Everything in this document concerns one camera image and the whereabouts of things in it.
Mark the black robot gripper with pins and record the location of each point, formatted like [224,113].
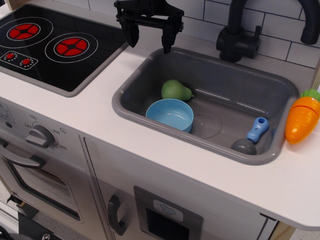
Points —
[150,13]

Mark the blue and grey toy spoon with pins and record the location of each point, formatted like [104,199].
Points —
[247,145]

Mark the light blue plastic bowl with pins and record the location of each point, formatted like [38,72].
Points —
[172,112]

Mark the grey plastic sink basin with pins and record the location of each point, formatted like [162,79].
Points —
[227,98]

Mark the green toy pear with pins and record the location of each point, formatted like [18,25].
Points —
[173,89]

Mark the black toy stove top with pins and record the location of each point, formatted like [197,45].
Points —
[56,51]

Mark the grey oven dial knob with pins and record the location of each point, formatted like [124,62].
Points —
[40,136]

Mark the orange toy carrot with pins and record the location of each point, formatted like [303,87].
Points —
[303,116]

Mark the grey dispenser panel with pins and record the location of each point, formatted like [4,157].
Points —
[164,220]

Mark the toy oven door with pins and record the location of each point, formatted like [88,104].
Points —
[60,189]

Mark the grey oven door handle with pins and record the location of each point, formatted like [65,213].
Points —
[33,162]

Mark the grey cabinet door handle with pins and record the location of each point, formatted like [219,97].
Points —
[117,226]

